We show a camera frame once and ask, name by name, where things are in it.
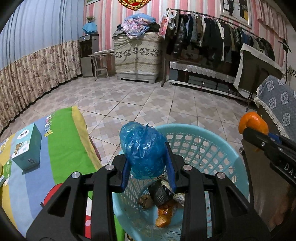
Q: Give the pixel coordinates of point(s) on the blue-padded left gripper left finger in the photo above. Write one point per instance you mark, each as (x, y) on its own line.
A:
(63, 217)

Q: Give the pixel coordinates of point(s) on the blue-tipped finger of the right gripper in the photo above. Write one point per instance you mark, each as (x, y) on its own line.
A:
(275, 137)

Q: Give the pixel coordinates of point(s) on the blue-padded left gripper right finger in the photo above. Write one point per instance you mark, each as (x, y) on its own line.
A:
(215, 209)

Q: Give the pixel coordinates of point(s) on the orange tangerine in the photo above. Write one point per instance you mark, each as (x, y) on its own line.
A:
(254, 121)

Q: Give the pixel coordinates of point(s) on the orange snack wrapper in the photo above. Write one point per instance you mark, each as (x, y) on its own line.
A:
(165, 213)

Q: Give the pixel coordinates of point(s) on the black ribbed paper cup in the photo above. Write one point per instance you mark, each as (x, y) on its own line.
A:
(159, 193)

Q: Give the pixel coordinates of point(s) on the blue plastic bag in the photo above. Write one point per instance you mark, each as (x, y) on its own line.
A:
(144, 148)

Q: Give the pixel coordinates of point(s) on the dark printed snack packet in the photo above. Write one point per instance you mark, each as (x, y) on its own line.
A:
(178, 197)

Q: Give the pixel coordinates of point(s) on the brown paper scrap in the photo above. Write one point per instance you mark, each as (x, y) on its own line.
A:
(145, 201)

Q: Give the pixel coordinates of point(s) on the blue floral fringed cloth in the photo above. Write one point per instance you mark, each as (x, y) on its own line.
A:
(278, 100)

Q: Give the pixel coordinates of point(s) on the dark covered chair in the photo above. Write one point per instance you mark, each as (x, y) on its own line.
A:
(254, 67)

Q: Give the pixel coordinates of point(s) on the teal tissue box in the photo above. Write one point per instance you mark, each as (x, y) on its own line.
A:
(26, 147)

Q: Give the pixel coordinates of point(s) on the low shelf with lace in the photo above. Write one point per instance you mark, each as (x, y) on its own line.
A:
(186, 74)

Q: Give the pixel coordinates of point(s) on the clothes rack with garments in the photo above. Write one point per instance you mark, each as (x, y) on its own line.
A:
(207, 41)

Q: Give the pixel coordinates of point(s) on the covered cabinet with cloth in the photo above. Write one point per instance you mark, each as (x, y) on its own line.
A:
(138, 60)

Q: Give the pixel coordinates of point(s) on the small metal folding table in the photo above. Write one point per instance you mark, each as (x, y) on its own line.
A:
(99, 61)

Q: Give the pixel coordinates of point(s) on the blue and floral curtain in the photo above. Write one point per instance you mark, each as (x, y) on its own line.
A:
(39, 51)

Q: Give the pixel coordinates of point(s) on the grey water dispenser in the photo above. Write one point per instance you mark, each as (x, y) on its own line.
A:
(88, 45)

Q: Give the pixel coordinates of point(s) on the pile of colourful clothes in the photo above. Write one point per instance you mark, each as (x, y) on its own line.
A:
(135, 26)

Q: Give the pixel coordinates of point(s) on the blue covered water bottle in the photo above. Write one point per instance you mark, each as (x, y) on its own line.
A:
(90, 26)

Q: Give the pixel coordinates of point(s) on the black framed wall picture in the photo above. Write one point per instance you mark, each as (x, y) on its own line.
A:
(237, 10)

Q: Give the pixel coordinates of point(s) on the red heart wall decoration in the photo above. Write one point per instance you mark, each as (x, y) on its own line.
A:
(134, 4)

